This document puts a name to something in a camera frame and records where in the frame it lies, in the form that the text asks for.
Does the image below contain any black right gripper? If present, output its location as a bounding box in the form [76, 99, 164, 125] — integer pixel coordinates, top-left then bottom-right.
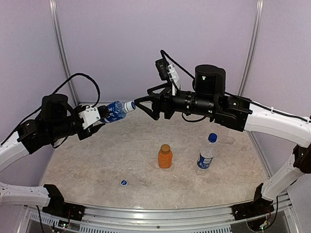
[134, 81, 217, 121]

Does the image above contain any blue label water bottle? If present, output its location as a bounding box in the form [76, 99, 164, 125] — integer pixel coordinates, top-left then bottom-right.
[100, 101, 127, 123]

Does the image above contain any white blue bottle cap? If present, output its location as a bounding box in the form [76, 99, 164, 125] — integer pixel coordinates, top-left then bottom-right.
[123, 101, 136, 113]
[121, 180, 128, 186]

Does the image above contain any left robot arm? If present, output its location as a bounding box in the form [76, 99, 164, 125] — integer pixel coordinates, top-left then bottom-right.
[0, 94, 109, 216]

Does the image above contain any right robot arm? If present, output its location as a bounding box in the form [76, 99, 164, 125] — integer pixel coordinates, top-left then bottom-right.
[135, 65, 311, 216]

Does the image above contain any orange juice bottle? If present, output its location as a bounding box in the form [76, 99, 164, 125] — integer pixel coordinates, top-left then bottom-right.
[158, 144, 173, 169]

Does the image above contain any Pepsi water bottle blue cap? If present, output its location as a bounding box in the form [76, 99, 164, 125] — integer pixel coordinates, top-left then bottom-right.
[197, 133, 219, 169]

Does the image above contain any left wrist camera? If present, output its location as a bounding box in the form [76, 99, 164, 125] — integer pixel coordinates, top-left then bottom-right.
[78, 106, 100, 130]

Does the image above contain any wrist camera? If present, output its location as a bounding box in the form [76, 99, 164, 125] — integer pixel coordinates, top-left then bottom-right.
[155, 58, 181, 96]
[78, 106, 100, 130]

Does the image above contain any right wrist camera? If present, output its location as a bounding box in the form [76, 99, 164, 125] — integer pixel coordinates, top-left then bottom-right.
[155, 58, 181, 96]

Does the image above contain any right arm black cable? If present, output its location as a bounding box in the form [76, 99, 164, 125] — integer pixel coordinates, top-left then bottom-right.
[159, 50, 196, 80]

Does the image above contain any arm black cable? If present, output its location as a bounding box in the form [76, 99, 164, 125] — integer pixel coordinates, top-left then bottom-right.
[159, 50, 196, 80]
[51, 72, 101, 107]

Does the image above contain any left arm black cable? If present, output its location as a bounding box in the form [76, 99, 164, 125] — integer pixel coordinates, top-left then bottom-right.
[51, 72, 101, 107]

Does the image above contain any right aluminium corner post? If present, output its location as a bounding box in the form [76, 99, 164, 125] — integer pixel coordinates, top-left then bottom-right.
[238, 0, 264, 96]

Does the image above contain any aluminium corner post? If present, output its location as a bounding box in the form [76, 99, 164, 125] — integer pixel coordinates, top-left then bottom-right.
[49, 0, 79, 106]
[238, 0, 264, 96]

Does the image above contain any front aluminium frame rail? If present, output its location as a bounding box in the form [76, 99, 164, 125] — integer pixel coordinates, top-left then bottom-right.
[23, 191, 298, 233]

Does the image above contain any left aluminium corner post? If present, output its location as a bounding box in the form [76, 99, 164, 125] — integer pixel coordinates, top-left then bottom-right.
[49, 0, 79, 106]

